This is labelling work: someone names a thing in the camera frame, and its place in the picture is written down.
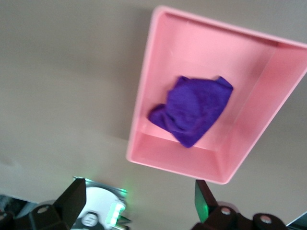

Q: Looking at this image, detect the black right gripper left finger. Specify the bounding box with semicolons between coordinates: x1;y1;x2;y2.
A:
14;178;87;230

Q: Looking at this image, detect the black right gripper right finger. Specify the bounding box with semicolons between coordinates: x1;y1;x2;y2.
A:
191;179;290;230

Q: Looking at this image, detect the purple cloth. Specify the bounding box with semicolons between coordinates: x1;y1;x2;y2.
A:
147;75;234;149

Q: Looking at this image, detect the pink plastic bin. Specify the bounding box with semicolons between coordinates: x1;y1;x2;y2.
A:
125;5;307;185

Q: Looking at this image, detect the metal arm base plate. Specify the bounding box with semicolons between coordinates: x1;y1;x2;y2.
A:
72;176;128;199

